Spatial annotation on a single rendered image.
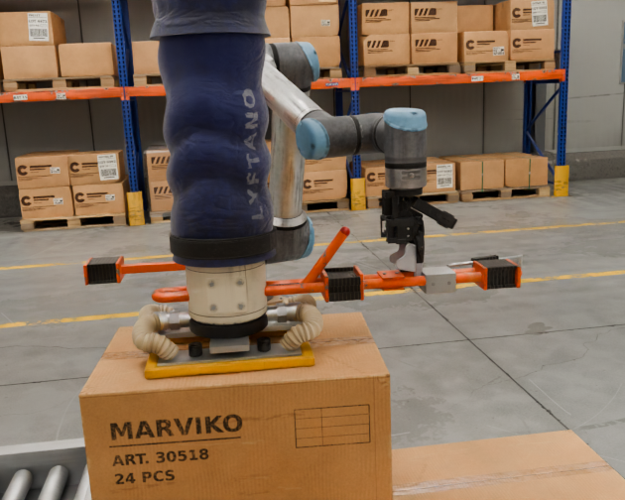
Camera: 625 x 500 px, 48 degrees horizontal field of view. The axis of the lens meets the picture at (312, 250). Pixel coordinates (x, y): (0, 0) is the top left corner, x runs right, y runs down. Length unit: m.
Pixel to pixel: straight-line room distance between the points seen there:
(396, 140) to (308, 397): 0.56
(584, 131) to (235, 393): 10.30
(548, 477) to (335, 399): 0.68
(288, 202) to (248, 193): 0.87
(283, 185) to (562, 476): 1.15
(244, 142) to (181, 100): 0.14
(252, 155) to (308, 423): 0.54
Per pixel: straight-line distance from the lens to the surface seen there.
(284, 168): 2.21
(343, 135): 1.57
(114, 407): 1.43
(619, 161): 11.61
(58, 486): 1.98
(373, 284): 1.53
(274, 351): 1.47
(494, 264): 1.62
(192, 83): 1.38
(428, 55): 9.06
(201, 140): 1.38
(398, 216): 1.55
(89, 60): 8.68
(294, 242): 2.33
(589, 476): 1.93
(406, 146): 1.51
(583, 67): 11.37
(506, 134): 10.87
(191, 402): 1.41
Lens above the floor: 1.49
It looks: 13 degrees down
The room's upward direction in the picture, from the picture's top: 2 degrees counter-clockwise
